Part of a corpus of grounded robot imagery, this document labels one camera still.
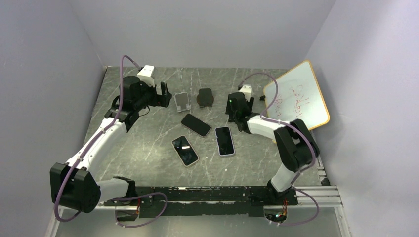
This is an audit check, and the black phone grey case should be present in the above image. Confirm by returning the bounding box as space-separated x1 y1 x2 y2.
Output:
181 114 211 137

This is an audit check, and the aluminium frame rail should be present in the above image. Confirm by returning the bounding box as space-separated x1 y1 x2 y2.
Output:
54 157 343 210

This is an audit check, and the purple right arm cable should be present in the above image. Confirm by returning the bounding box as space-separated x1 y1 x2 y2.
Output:
237 72 321 227

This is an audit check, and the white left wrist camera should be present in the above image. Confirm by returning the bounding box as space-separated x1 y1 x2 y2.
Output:
137 65 156 87

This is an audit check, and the yellow framed whiteboard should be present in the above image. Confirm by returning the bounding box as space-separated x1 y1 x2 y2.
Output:
263 60 330 131

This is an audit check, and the round wooden black phone stand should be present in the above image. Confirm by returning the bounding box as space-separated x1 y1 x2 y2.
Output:
196 88 214 108

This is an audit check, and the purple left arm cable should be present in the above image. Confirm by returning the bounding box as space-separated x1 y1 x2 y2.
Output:
53 55 168 229

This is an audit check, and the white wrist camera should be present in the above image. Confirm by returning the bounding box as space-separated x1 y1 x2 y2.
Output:
137 65 156 87
239 84 252 100

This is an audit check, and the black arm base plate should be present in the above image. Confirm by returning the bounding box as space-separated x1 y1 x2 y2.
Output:
104 186 298 221

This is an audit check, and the black phone pink case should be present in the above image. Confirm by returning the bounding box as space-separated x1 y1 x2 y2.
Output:
171 136 199 167

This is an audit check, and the black phone lilac case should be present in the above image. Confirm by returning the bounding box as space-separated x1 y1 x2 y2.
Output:
215 127 235 157

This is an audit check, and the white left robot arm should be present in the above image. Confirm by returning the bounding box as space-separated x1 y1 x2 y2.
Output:
49 76 172 218

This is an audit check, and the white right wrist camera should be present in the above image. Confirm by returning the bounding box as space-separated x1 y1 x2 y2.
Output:
239 84 252 100

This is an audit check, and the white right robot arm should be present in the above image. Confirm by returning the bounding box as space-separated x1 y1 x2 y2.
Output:
226 92 320 204

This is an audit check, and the white grey phone stand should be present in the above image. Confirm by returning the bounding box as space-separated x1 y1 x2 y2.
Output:
174 92 191 112

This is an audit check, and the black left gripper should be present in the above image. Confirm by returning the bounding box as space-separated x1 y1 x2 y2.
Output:
134 79 172 111

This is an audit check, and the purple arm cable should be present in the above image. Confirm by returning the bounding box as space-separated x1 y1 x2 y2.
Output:
237 72 321 227
53 55 168 229

